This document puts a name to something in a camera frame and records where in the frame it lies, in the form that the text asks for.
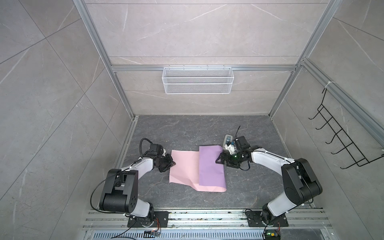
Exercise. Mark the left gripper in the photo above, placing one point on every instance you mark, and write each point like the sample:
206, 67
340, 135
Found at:
170, 162

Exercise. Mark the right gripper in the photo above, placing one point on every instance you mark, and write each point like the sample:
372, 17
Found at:
222, 155

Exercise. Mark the pink wrapping paper sheet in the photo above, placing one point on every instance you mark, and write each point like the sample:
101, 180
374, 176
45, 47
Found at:
199, 170

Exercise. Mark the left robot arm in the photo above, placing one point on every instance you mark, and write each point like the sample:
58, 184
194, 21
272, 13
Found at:
121, 188

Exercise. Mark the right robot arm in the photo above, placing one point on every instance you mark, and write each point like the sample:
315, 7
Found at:
299, 180

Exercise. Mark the grey tape dispenser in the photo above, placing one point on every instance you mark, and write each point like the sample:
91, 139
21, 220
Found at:
227, 140

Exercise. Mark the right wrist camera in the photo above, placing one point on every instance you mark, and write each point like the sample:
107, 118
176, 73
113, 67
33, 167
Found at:
230, 148

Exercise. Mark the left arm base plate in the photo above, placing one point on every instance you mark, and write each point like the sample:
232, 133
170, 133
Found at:
153, 220

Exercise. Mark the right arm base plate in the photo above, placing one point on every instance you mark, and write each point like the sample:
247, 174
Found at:
263, 219

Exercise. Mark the white wire mesh basket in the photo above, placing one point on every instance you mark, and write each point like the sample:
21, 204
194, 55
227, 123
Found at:
197, 80

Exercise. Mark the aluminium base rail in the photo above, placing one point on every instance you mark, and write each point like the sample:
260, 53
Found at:
209, 224

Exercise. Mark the black wire hook rack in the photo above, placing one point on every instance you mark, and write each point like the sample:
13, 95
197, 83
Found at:
339, 133

